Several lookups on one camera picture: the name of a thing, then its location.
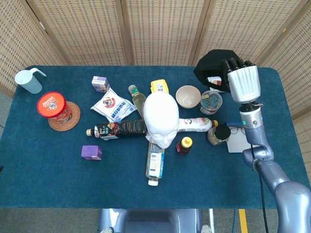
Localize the blue tablecloth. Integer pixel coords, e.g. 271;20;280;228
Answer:
0;65;311;209

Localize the woven folding screen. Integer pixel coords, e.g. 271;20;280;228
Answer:
0;0;311;189

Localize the clear bottle with blue label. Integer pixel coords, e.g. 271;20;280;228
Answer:
145;139;166;187

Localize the clear plastic cup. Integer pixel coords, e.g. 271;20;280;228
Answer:
199;90;223;115

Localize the dark bottle with yellow cap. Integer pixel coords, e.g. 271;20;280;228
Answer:
176;136;194;156

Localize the beige bowl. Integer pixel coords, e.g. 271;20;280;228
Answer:
175;85;202;109

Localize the dark tea bottle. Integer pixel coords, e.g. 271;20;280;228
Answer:
86;118;148;141

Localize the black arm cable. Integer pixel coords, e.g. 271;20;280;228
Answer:
251;145;270;233

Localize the yellow lidded box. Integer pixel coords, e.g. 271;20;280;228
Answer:
150;80;170;94

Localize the grey robot torso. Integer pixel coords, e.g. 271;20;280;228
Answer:
97;208;202;233

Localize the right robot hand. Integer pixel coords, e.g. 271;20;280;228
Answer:
222;58;262;104

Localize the white drink bottle, red-green print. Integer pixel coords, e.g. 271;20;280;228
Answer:
176;116;219;133

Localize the woven rattan coaster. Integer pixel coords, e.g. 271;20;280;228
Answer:
48;101;81;132

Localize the white notebook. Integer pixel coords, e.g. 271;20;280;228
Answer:
225;126;252;153

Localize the white sugar bag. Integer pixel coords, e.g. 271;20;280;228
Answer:
90;87;137;123

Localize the white mannequin head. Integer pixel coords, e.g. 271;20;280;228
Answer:
142;92;180;149

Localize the purple tissue pack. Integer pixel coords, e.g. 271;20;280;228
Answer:
81;145;103;161

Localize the glass grain jar, black lid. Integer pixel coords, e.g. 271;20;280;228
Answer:
207;123;231;146

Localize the purple juice carton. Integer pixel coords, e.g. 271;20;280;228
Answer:
91;76;111;94

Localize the red instant noodle cup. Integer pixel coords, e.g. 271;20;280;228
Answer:
36;91;74;123

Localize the yellow oil bottle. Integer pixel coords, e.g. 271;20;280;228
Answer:
128;84;147;119

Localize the pale blue measuring cup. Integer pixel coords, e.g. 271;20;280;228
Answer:
14;67;47;95

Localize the black baseball cap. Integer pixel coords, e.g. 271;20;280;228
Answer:
193;49;243;93

